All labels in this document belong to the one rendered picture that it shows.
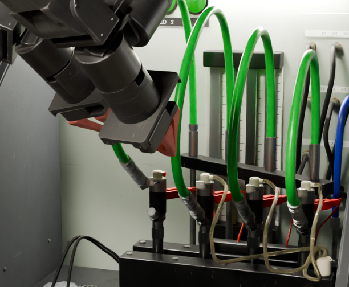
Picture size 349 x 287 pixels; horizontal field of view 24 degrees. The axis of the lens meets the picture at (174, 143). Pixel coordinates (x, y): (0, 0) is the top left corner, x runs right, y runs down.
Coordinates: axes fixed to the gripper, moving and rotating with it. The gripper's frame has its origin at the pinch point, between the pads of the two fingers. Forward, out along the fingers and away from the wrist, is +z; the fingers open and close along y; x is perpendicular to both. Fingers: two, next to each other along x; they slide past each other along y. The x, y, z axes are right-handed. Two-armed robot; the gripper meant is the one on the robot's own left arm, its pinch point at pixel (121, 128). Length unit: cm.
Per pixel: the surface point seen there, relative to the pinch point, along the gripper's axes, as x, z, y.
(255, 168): -14.1, 30.2, -0.9
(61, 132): -23, 22, 44
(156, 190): -1.9, 17.6, 7.0
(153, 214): 1.9, 18.8, 7.0
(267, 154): -15.1, 28.0, -4.3
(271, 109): -20.4, 22.8, -6.5
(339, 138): -20.1, 32.2, -14.6
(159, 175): -4.0, 16.5, 6.5
